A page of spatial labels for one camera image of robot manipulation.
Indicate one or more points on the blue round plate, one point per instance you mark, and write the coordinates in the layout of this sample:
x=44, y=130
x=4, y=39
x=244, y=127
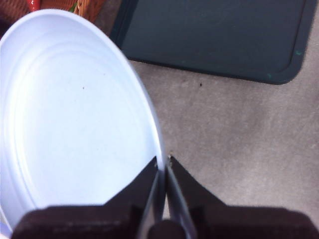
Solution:
x=74, y=112

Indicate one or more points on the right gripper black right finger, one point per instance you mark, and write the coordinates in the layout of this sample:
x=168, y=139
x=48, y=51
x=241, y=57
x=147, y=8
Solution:
x=236, y=224

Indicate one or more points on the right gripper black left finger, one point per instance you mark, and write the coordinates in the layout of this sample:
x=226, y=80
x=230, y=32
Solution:
x=94, y=221

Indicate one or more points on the brown wicker basket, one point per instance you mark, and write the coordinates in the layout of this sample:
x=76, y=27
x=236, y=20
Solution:
x=89, y=8

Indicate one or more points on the red glossy vegetable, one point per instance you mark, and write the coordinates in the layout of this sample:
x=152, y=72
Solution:
x=33, y=4

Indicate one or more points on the black rectangular tray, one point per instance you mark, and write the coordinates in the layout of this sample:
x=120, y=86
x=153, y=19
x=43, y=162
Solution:
x=211, y=32

